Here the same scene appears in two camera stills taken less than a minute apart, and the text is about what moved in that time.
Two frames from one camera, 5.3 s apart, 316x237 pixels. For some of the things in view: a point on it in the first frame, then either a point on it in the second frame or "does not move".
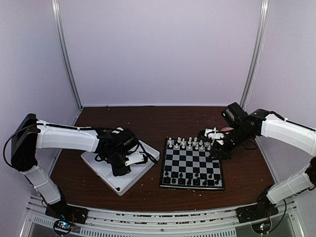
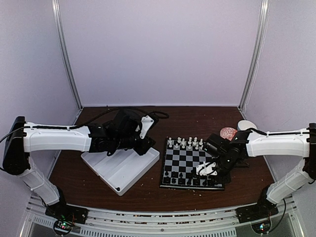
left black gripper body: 115,159 to 126,142
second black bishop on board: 181,181 does not move
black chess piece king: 197,182 does not move
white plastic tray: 120,184 does not move
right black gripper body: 239,136 to 227,165
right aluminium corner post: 264,12 does not move
